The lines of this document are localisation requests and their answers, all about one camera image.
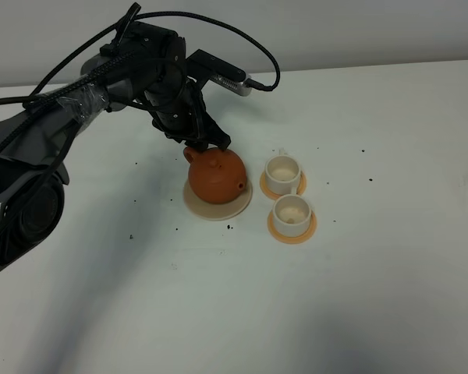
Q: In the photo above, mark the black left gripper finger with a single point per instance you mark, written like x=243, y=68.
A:
x=198, y=144
x=215, y=136

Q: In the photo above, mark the near orange coaster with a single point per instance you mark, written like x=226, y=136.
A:
x=292, y=240

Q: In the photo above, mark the orange coaster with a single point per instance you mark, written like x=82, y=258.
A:
x=292, y=240
x=271, y=195

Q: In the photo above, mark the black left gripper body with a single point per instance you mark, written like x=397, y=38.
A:
x=186, y=119

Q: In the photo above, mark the beige round teapot saucer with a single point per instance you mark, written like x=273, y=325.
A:
x=216, y=212

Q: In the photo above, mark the far white teacup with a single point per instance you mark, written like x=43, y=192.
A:
x=282, y=174

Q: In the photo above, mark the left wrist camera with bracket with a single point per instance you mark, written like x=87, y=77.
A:
x=202, y=67

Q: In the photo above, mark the brown clay teapot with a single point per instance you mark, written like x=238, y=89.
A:
x=215, y=176

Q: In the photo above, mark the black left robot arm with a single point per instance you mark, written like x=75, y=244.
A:
x=143, y=67

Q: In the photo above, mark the far orange coaster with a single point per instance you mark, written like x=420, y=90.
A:
x=271, y=195

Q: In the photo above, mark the white teacup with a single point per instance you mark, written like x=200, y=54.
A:
x=282, y=174
x=291, y=215

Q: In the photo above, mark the near white teacup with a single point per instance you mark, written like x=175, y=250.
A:
x=291, y=215

